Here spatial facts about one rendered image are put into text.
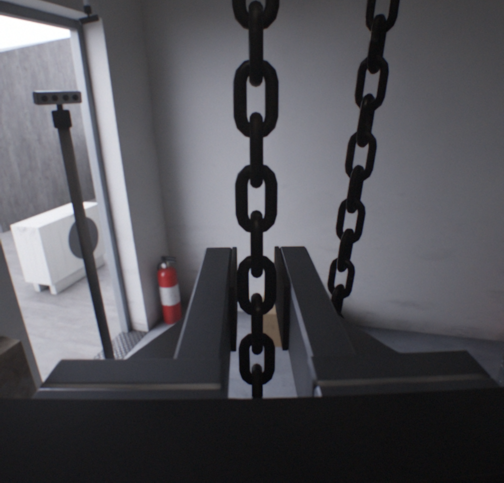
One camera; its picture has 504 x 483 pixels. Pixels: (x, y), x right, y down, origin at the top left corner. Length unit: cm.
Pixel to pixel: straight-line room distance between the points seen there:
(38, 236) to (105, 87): 161
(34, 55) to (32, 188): 206
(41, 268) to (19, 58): 384
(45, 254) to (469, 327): 338
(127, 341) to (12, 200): 397
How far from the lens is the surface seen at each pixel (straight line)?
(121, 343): 278
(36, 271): 374
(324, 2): 243
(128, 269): 265
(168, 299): 275
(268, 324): 244
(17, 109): 649
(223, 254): 15
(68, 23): 244
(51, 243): 362
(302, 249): 16
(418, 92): 237
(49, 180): 677
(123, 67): 252
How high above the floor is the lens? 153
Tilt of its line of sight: 19 degrees down
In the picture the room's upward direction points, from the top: 2 degrees counter-clockwise
